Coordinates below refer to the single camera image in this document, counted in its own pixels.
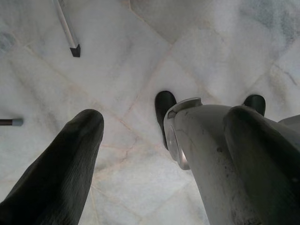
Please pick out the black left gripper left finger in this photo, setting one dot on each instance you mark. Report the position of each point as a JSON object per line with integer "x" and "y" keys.
{"x": 58, "y": 168}

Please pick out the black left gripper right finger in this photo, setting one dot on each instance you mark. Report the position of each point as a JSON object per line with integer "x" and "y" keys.
{"x": 269, "y": 164}

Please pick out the black robot right foot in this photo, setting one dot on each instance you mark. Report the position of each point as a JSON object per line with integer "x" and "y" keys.
{"x": 255, "y": 103}

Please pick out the black robot foot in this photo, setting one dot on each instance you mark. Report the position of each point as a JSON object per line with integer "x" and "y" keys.
{"x": 255, "y": 103}
{"x": 164, "y": 105}

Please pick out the marble top folding table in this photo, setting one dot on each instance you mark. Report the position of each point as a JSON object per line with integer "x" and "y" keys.
{"x": 9, "y": 122}

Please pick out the black robot left foot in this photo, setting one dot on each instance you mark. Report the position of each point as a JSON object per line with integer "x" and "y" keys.
{"x": 164, "y": 105}

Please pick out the silver metal clothes rack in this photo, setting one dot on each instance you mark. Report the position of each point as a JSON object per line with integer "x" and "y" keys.
{"x": 66, "y": 28}

